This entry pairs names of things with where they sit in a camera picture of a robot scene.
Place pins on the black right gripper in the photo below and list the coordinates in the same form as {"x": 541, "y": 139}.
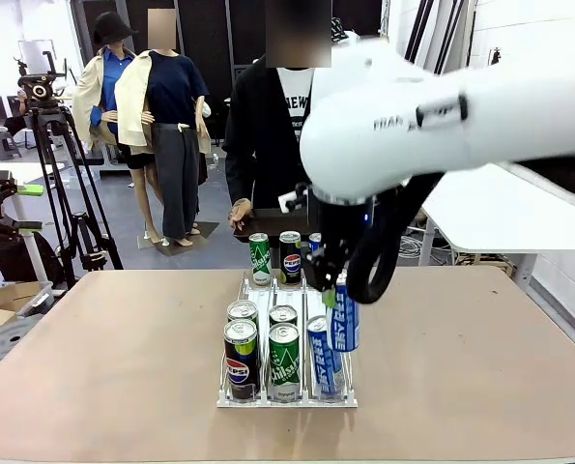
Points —
{"x": 345, "y": 227}

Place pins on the blue Pocari Sweat can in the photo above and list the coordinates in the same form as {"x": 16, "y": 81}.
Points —
{"x": 315, "y": 241}
{"x": 345, "y": 324}
{"x": 326, "y": 367}

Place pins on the person's right forearm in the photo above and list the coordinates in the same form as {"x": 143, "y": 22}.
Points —
{"x": 238, "y": 179}

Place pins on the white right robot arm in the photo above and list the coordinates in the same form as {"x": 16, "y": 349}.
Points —
{"x": 412, "y": 121}

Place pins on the person in black cardigan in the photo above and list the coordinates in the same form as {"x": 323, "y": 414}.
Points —
{"x": 258, "y": 135}

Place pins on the person's right hand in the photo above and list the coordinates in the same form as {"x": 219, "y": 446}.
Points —
{"x": 241, "y": 212}

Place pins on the black Pepsi can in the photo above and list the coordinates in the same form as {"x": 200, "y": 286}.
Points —
{"x": 290, "y": 261}
{"x": 241, "y": 372}
{"x": 242, "y": 311}

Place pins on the black backpack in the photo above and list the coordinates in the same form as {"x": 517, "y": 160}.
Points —
{"x": 16, "y": 261}

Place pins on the grey plastic stool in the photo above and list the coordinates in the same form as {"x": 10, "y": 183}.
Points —
{"x": 4, "y": 142}

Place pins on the green Chilsung can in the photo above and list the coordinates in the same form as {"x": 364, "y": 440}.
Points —
{"x": 260, "y": 261}
{"x": 284, "y": 372}
{"x": 283, "y": 315}

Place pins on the brown cardboard box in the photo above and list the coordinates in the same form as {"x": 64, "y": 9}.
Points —
{"x": 7, "y": 295}

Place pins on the black floor mat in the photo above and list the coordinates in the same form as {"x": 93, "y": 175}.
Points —
{"x": 205, "y": 232}

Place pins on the grey round stand base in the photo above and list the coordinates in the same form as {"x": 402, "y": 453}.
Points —
{"x": 2, "y": 343}

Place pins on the white clear can rack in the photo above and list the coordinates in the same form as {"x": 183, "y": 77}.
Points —
{"x": 287, "y": 404}

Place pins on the mannequin in blue shirt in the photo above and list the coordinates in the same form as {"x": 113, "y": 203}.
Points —
{"x": 110, "y": 67}

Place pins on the mannequin in navy tee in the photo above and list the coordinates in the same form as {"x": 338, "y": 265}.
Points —
{"x": 171, "y": 87}

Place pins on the black cloche hat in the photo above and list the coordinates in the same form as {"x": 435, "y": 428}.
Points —
{"x": 110, "y": 26}

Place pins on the patterned bucket hat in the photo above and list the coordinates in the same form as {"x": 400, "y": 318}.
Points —
{"x": 339, "y": 31}

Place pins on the black leaning poles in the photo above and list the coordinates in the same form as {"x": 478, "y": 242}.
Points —
{"x": 441, "y": 34}

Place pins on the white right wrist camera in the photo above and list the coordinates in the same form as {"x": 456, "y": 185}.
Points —
{"x": 289, "y": 200}

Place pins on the black camera tripod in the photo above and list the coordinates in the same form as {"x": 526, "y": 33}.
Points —
{"x": 40, "y": 92}

